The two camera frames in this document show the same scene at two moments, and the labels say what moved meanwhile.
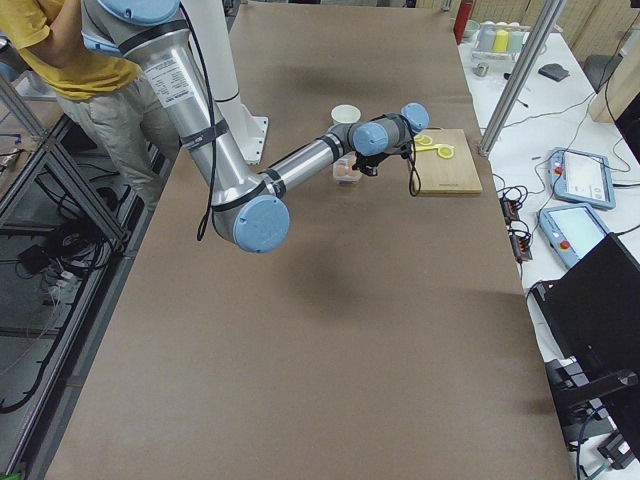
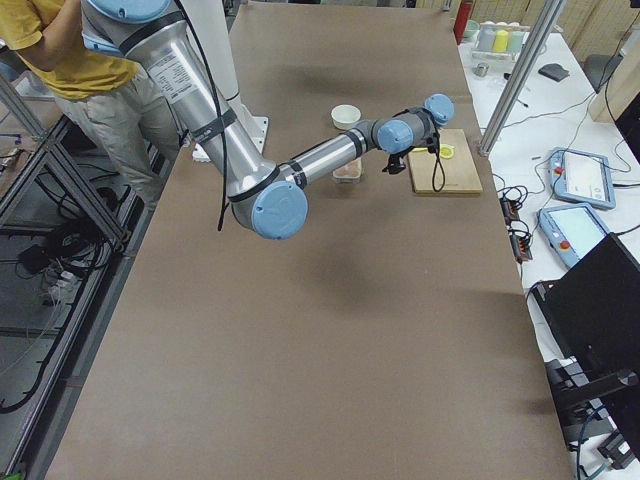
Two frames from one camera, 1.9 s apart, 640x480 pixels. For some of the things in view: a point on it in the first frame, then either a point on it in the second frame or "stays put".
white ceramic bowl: (346, 113) stays put
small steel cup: (481, 69) stays put
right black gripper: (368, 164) -> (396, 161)
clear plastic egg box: (342, 169) stays put
